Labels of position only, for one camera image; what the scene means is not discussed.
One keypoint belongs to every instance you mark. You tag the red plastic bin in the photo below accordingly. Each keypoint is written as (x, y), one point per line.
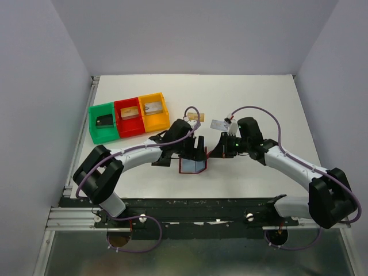
(132, 127)

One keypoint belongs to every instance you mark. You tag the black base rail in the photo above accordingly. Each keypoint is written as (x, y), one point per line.
(196, 218)

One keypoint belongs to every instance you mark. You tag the gold VIP card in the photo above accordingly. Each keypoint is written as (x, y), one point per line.
(198, 116)

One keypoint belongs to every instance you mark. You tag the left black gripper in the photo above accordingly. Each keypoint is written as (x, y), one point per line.
(198, 153)

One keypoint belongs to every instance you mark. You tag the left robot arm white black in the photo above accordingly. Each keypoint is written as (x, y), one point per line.
(99, 173)

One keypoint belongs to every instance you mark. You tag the gold card in red bin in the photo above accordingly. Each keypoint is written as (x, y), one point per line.
(129, 113)

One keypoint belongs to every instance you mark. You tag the silver VIP card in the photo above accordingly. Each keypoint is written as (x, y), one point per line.
(219, 125)

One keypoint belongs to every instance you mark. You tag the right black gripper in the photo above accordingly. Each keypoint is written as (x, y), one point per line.
(222, 150)

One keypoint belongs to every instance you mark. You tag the green plastic bin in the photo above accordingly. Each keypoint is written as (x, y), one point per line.
(102, 135)

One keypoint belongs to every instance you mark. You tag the silver card in yellow bin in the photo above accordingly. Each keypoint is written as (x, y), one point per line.
(153, 108)

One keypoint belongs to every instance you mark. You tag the yellow plastic bin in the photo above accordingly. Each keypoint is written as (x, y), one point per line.
(157, 121)

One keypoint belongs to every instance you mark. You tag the red leather card holder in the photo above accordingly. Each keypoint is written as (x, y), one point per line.
(192, 167)

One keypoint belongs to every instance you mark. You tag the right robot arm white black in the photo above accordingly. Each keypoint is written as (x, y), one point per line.
(329, 199)

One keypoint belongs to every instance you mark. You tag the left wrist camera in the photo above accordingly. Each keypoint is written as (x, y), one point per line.
(193, 124)

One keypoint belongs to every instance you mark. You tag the black card in green bin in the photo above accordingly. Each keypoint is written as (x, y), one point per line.
(105, 121)

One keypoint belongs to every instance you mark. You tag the aluminium frame rail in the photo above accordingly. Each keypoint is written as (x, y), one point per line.
(74, 219)

